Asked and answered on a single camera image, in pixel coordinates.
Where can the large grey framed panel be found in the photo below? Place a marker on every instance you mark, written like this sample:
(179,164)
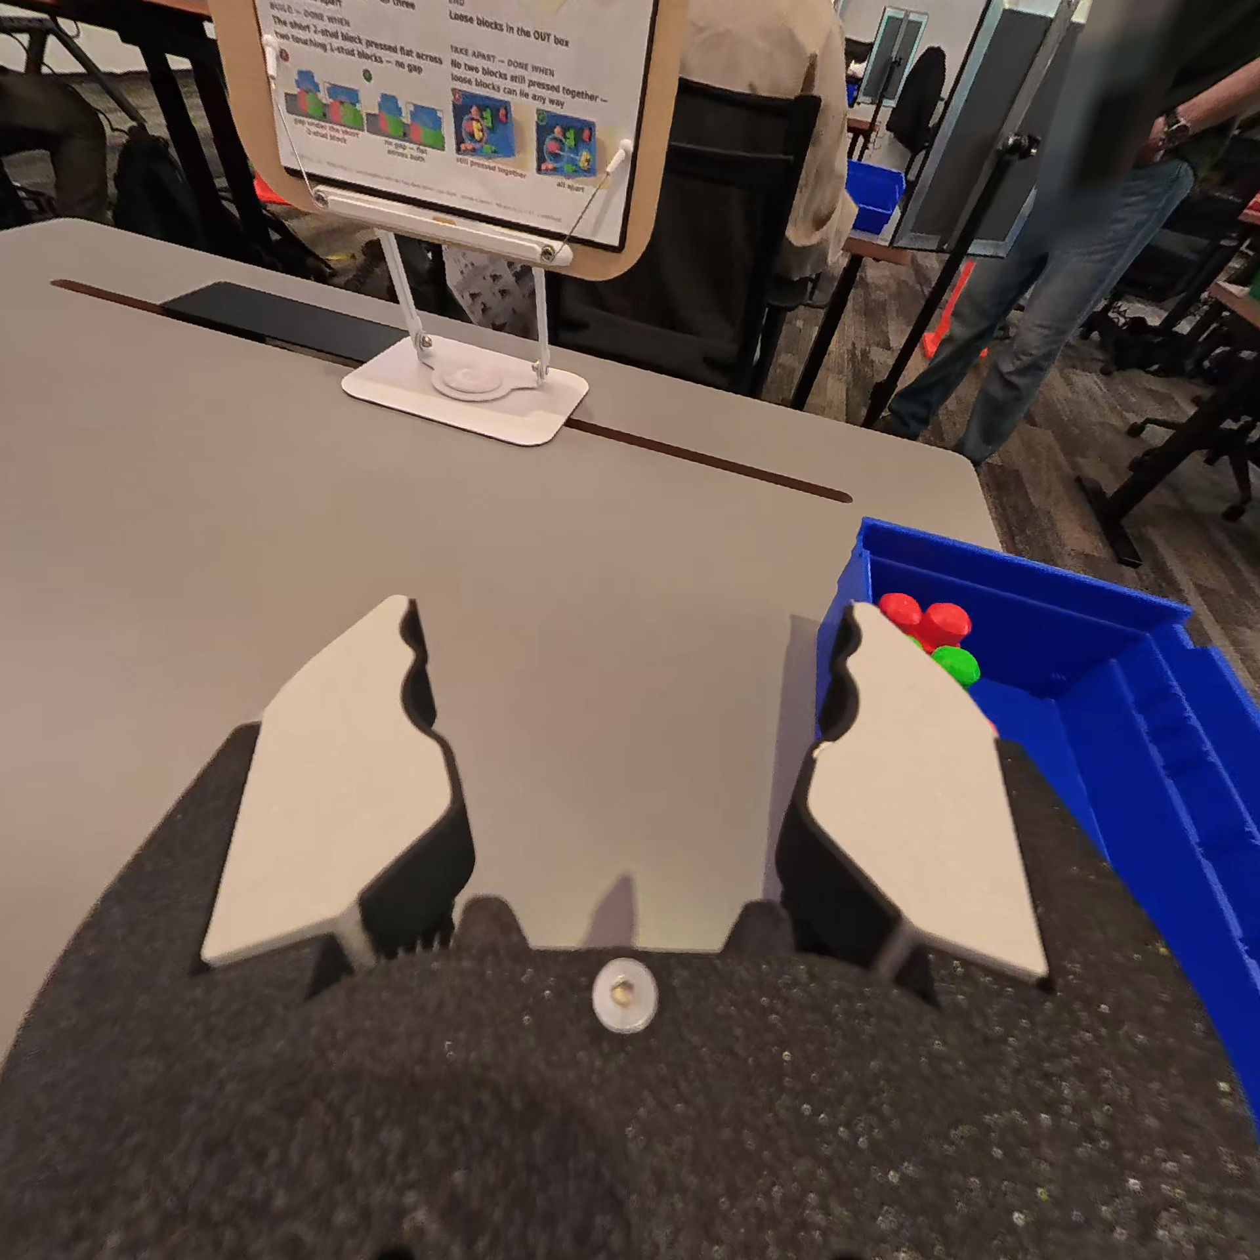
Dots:
(964,119)

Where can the black hanging jacket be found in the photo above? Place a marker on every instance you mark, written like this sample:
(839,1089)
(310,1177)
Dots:
(918,98)

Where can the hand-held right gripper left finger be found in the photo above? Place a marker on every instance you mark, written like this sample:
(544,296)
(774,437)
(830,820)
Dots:
(325,788)

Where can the orange traffic cone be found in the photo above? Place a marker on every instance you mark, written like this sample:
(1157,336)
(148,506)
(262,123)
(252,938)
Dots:
(273,192)
(950,326)

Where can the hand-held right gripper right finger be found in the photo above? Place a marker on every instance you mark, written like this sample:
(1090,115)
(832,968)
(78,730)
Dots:
(914,788)

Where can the printed instruction sheet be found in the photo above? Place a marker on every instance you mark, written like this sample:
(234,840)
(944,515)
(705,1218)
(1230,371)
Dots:
(443,98)

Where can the black tripod stand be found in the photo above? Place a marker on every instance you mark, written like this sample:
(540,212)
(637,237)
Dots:
(888,384)

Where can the small red mega block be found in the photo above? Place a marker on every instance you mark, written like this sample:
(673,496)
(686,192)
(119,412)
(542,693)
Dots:
(925,620)

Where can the black office chair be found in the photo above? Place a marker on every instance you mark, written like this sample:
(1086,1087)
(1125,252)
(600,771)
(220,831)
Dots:
(708,246)

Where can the brown background table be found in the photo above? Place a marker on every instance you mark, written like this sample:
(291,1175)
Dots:
(181,119)
(875,248)

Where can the green mega block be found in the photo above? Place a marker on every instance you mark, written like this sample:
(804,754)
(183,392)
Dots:
(957,665)

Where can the white document stand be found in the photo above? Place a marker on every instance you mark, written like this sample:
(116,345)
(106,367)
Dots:
(492,405)

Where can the black backpack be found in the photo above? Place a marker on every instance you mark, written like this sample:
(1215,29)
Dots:
(157,188)

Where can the small blue background bin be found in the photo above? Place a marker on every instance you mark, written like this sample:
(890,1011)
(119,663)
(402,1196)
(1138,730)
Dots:
(873,192)

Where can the blue bin with coloured blocks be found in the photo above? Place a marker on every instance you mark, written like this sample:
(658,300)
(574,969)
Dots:
(1161,788)

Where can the small grey framed panel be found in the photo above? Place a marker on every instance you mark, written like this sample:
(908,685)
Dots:
(880,50)

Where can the black rectangular table panel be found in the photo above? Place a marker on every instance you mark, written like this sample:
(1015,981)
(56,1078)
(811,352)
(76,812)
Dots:
(275,321)

